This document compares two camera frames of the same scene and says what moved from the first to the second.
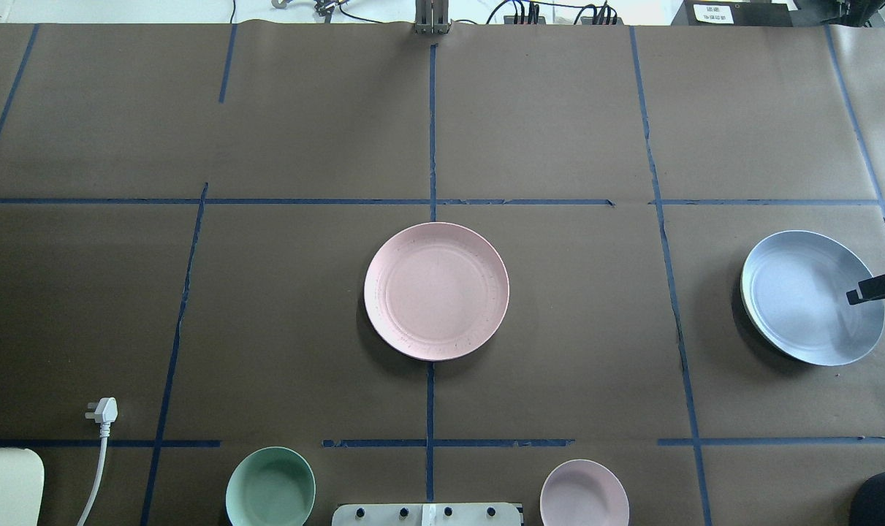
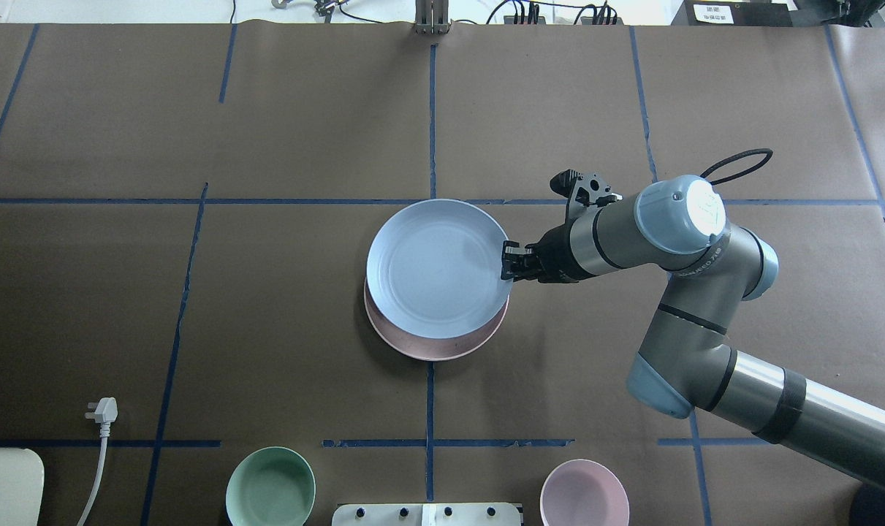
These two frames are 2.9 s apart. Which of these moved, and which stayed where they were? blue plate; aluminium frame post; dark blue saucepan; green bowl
Moved: blue plate
Stayed: dark blue saucepan; aluminium frame post; green bowl
